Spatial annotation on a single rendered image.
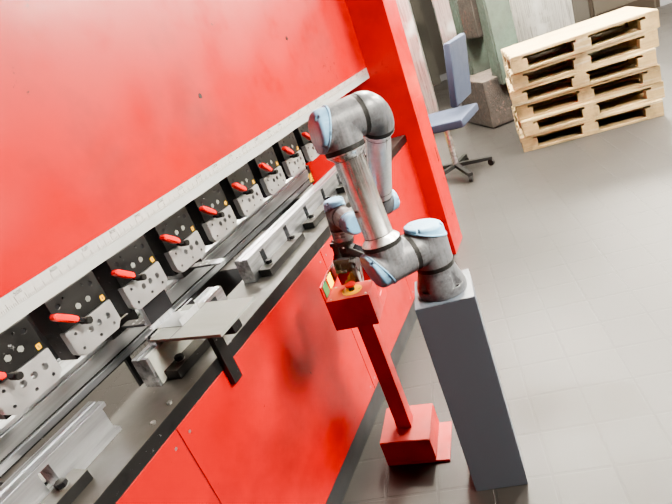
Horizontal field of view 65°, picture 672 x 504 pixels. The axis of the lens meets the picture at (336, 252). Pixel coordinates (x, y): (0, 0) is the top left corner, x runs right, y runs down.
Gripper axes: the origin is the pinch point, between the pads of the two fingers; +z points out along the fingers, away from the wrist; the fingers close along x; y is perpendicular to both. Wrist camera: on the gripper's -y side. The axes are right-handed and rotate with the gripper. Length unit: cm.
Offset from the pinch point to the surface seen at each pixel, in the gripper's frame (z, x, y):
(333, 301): -4.2, 15.0, 6.7
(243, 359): -4, 44, 30
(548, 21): -10, -660, -144
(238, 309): -25, 50, 21
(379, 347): 21.4, 8.1, -2.5
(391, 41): -69, -161, -5
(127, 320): -22, 43, 65
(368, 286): -5.3, 9.5, -5.1
